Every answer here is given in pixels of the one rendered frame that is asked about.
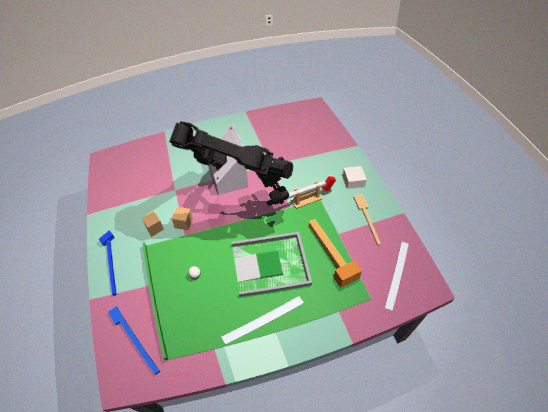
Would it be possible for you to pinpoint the white ball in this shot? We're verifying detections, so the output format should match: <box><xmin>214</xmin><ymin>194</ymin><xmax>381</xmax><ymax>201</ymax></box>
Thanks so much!
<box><xmin>189</xmin><ymin>266</ymin><xmax>200</xmax><ymax>278</ymax></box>

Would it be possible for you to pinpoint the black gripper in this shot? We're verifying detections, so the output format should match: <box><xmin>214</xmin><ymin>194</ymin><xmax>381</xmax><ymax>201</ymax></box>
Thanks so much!
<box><xmin>256</xmin><ymin>172</ymin><xmax>290</xmax><ymax>205</ymax></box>

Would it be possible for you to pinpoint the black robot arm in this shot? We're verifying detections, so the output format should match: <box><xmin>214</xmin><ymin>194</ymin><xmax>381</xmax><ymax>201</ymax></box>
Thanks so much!
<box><xmin>169</xmin><ymin>121</ymin><xmax>293</xmax><ymax>181</ymax></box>

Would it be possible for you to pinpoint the white flat bar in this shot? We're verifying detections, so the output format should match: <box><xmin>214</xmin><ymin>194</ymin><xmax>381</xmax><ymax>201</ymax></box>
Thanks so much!
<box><xmin>221</xmin><ymin>297</ymin><xmax>304</xmax><ymax>344</ymax></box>
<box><xmin>385</xmin><ymin>241</ymin><xmax>408</xmax><ymax>311</ymax></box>

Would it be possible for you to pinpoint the orange cube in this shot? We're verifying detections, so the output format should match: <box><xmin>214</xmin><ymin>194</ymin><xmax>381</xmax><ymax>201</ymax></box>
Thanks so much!
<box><xmin>142</xmin><ymin>211</ymin><xmax>164</xmax><ymax>237</ymax></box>
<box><xmin>171</xmin><ymin>207</ymin><xmax>193</xmax><ymax>230</ymax></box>

